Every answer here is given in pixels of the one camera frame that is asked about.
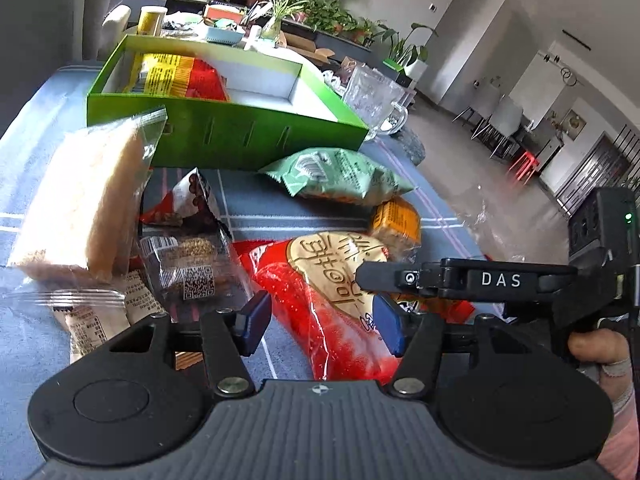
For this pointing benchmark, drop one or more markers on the green cardboard box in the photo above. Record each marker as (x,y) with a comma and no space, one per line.
(240,140)

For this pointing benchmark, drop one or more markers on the person's right hand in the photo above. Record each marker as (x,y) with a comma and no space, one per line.
(597,347)

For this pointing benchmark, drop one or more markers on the red brown chocolate ball packet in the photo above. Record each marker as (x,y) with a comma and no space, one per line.
(187,200)

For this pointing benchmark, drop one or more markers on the round white table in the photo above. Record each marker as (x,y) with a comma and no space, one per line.
(185,32)

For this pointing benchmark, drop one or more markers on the spider plant in glass vase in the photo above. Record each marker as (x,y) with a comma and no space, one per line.
(275,15)

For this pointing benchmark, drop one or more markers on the yellow and red snack packet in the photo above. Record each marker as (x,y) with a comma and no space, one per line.
(180,77)

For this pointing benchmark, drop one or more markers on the tall plant in white pot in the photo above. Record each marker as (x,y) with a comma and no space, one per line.
(412,55)

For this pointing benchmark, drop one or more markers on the grey dining chair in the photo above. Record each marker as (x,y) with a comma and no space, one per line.
(472,107)
(502,120)

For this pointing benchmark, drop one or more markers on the black metal railing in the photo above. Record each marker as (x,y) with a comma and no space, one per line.
(600,170)

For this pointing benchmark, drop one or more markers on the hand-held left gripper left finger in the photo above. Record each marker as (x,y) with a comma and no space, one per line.
(256,317)

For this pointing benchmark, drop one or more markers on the yellow can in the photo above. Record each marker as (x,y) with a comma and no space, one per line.
(151,22)

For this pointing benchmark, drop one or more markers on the clear plastic bag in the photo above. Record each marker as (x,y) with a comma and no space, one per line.
(477,217)

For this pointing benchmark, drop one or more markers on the dark clear seed snack packet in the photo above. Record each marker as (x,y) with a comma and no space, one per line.
(190,270)

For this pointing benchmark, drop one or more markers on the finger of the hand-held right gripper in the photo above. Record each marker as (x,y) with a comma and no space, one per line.
(385,276)

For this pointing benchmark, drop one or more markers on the grey sofa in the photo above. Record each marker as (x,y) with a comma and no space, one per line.
(40,15)

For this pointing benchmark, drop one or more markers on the open cardboard box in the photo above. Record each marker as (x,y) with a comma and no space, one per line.
(307,47)

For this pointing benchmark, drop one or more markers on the clear bag of beige crackers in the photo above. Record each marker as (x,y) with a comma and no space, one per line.
(75,195)

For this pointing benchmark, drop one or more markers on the light blue basket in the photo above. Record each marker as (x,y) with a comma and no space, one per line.
(222,35)

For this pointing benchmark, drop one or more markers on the blue plaid blanket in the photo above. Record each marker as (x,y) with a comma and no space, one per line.
(310,220)

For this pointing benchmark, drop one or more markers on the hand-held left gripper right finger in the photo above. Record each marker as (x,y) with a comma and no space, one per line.
(387,322)

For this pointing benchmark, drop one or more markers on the red stool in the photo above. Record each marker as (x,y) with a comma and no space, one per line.
(525,165)

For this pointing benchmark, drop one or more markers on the large red rice cracker packet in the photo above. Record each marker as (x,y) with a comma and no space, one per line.
(310,290)

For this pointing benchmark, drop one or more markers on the orange snack packet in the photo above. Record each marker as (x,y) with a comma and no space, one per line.
(397,222)

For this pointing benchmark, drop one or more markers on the white printed snack packet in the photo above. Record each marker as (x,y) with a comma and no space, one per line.
(95,330)

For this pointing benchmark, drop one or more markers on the green snack packet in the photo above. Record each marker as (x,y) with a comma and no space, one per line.
(345,175)

